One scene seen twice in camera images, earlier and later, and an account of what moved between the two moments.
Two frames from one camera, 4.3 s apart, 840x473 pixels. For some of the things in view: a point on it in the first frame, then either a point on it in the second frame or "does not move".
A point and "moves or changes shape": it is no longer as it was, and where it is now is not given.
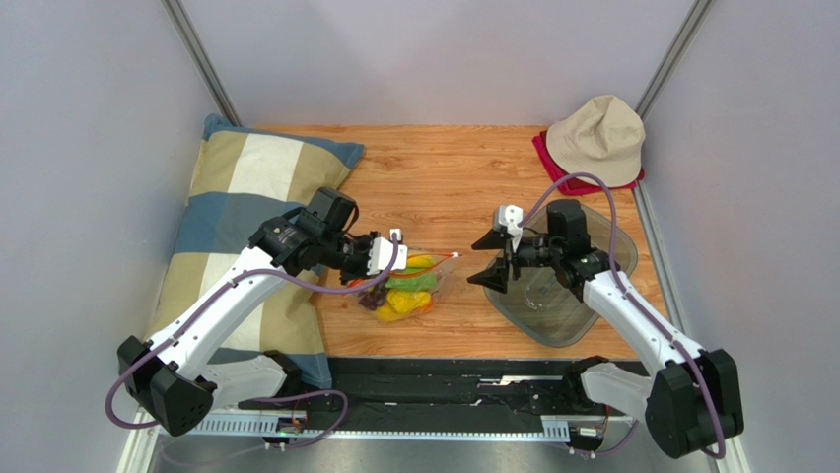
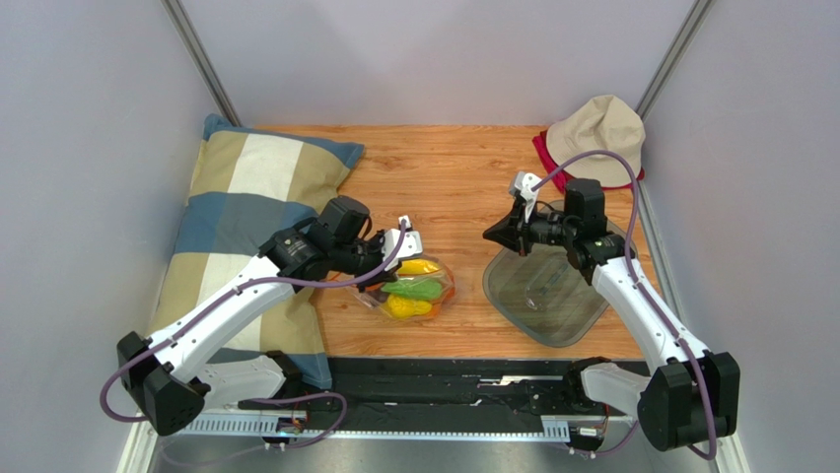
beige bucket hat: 602,137 does not move
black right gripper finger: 494,276 → 509,233
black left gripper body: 351,256 does not move
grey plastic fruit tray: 539,304 does not move
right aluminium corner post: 676,53 does not move
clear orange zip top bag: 405,294 moves or changes shape
